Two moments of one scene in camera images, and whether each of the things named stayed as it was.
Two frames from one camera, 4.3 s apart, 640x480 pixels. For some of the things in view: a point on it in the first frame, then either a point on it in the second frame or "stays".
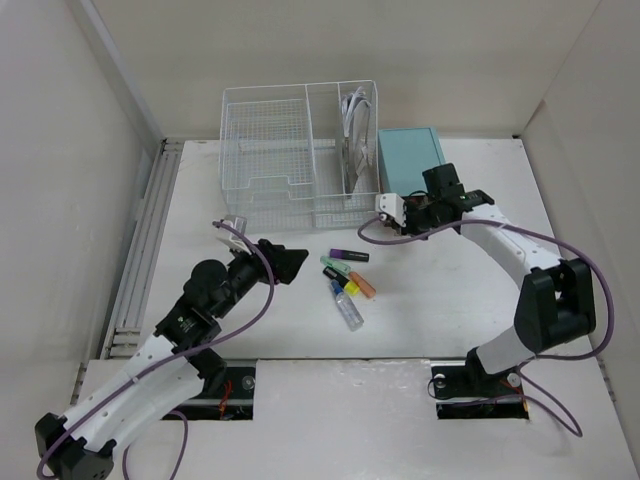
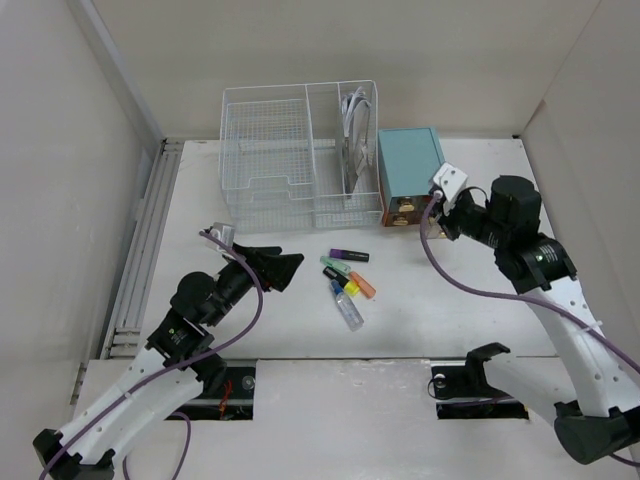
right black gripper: [408, 228] → [448, 217]
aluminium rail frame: [124, 328] stays
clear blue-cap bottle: [351, 313] stays
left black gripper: [283, 262] stays
